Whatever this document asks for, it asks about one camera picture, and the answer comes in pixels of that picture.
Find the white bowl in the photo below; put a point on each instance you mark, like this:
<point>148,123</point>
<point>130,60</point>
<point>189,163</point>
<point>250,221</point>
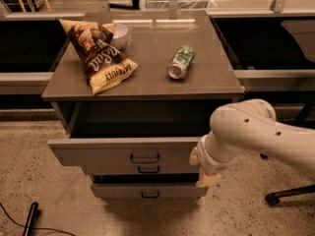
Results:
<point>120,36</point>

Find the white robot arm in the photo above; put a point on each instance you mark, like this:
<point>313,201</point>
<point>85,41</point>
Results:
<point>251,125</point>

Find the green soda can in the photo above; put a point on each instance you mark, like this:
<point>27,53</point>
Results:
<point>180,62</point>

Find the brown and yellow chip bag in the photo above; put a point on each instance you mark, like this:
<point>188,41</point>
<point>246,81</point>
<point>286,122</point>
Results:
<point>105,66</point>

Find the grey top drawer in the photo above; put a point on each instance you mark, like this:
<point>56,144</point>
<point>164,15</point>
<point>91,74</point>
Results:
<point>103,134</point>

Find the black office chair base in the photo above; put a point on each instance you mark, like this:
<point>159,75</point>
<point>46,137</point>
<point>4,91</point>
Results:
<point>300,115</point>

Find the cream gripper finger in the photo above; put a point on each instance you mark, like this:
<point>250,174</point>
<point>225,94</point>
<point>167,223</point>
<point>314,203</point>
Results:
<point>193,159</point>
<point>207,180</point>

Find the white wire basket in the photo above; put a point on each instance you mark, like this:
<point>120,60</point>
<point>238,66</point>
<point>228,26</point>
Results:
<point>181,4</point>

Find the grey drawer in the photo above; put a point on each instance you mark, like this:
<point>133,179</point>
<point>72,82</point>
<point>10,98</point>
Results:
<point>145,169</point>
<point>103,134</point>
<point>148,191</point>

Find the black bar on floor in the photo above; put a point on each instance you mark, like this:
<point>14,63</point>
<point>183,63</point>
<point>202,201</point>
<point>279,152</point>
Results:
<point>31,220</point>

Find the grey middle drawer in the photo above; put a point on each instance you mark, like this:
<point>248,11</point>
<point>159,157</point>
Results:
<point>145,169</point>

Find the grey bottom drawer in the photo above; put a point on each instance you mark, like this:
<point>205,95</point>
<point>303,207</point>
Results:
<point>148,191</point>

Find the grey drawer cabinet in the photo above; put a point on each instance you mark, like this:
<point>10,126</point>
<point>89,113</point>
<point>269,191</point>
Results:
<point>153,39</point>

